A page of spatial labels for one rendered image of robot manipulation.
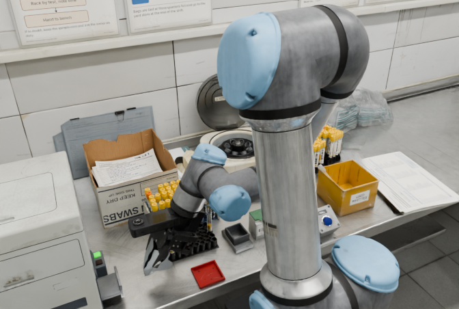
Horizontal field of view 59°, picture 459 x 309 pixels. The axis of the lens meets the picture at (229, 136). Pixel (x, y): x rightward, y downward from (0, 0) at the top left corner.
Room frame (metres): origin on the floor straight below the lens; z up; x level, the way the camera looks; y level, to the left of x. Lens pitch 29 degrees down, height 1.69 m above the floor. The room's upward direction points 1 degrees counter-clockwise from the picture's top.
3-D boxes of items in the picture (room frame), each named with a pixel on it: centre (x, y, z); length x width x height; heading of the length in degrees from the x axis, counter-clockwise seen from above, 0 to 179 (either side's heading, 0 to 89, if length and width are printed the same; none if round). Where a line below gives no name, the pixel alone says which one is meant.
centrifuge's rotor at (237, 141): (1.20, -0.03, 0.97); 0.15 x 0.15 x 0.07
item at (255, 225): (0.89, -0.08, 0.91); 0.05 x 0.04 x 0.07; 25
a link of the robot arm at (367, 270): (0.51, -0.23, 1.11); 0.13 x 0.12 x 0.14; 118
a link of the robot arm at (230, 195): (0.70, 0.00, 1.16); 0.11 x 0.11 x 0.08; 28
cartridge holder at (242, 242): (0.86, -0.02, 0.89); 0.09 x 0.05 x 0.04; 27
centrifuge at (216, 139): (1.19, -0.03, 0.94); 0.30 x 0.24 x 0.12; 16
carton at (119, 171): (1.09, 0.32, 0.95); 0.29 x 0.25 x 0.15; 25
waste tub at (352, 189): (1.04, -0.37, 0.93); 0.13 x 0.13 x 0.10; 22
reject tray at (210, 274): (0.74, 0.06, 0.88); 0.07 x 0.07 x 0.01; 25
